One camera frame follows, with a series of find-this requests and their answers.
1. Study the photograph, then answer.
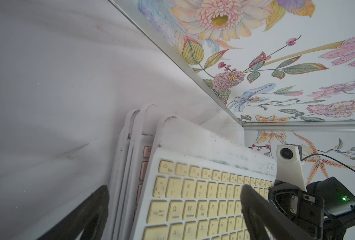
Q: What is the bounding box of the white keyboard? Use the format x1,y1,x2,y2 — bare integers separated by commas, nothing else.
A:
102,109,139,240

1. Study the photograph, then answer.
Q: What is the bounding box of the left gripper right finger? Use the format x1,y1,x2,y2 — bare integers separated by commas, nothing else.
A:
240,185,312,240

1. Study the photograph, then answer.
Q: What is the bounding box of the yellow keyboard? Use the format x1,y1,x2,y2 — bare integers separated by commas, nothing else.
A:
130,116,277,240

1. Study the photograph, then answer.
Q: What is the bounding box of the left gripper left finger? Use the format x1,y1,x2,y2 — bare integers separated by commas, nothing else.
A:
39,185,109,240

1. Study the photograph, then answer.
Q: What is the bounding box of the pink keyboard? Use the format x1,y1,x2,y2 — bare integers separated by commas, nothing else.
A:
116,105,164,240

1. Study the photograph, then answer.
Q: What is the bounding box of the right black cable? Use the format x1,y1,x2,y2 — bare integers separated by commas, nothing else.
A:
300,152,355,185

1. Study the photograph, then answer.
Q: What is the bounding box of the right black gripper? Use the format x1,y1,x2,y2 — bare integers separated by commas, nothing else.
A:
268,177,355,240

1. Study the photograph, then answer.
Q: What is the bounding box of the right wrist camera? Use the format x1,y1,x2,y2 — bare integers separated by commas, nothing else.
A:
276,144,306,191

